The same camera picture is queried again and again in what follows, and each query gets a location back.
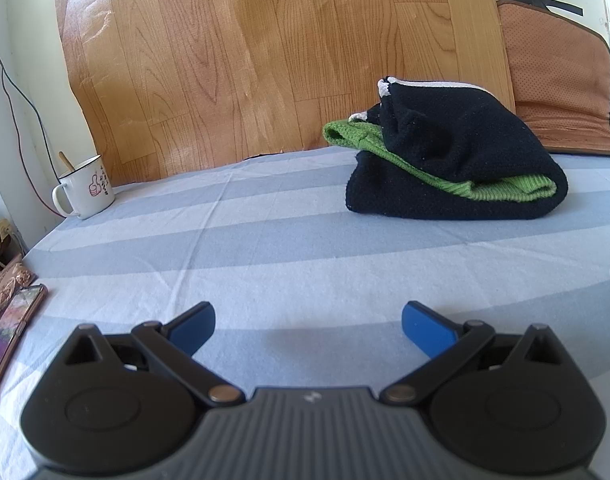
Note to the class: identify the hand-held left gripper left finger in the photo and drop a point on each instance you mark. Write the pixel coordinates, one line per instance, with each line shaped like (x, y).
(196, 329)

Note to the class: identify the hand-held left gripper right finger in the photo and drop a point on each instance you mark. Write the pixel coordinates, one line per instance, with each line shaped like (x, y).
(424, 329)

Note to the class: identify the navy knit sweater green trim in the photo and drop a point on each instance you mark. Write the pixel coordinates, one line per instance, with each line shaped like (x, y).
(460, 140)

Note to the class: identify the blue white striped sheet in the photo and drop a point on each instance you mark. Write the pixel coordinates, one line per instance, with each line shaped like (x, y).
(285, 240)

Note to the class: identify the white enamel mug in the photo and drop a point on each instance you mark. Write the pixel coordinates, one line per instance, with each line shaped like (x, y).
(87, 192)

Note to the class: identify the smartphone with rose gold case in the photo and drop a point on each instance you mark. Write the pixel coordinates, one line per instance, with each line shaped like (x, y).
(10, 335)

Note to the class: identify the brown snack packet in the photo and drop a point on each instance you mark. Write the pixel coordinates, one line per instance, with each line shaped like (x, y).
(7, 282)

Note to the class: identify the brown perforated cushion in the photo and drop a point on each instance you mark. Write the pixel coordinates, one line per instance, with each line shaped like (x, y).
(560, 70)

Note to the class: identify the wooden stick in mug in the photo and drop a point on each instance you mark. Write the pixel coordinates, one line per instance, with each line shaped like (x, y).
(66, 161)

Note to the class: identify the tan cardboard box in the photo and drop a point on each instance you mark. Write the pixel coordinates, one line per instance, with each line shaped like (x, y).
(2, 240)

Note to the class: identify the black tape strip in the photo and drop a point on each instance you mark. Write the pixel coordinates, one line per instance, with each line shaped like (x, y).
(545, 2)

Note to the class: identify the wood grain board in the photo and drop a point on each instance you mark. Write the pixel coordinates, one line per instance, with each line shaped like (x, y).
(260, 50)

